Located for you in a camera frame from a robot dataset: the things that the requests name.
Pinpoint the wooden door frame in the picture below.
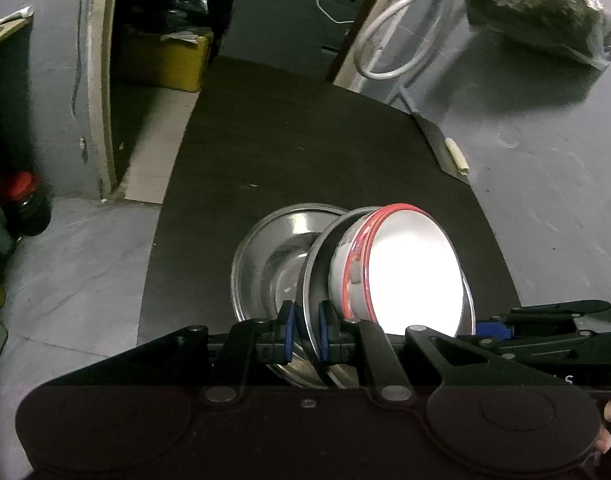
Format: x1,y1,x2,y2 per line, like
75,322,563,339
84,0,122,197

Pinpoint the grey wall cable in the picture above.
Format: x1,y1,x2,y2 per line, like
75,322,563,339
69,0,89,164

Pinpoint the red-lidded jar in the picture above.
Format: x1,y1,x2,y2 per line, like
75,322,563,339
2,170,54,237

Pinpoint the black plastic bag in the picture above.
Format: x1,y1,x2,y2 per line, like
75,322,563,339
129,0,217,42

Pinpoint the white hose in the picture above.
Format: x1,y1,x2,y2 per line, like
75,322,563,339
352,0,459,81

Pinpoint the wooden counter shelf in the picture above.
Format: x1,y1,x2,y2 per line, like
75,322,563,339
0,12,36,61

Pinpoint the white squeezed tube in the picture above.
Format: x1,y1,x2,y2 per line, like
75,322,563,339
0,5,34,24

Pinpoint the hanging clear plastic bag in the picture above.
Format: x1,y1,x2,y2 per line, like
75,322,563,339
460,0,611,72

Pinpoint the stainless steel bowl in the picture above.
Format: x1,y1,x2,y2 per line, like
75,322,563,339
327,203,469,339

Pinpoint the yellow box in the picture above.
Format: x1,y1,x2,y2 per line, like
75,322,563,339
116,30,214,94

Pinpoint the dark grey cabinet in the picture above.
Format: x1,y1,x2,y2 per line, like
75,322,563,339
219,0,382,82

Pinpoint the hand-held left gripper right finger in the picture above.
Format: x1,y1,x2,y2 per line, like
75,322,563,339
317,300,556,406

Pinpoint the stainless steel plate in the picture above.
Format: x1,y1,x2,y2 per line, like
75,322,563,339
231,202,352,389
301,207,477,391

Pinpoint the kitchen cleaver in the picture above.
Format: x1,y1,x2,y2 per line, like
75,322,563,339
397,85,472,179

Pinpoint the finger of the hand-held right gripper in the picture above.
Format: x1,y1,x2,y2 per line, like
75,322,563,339
507,299,611,322
475,321,587,361

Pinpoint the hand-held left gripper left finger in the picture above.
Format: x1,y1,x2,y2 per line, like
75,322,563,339
45,301,297,406

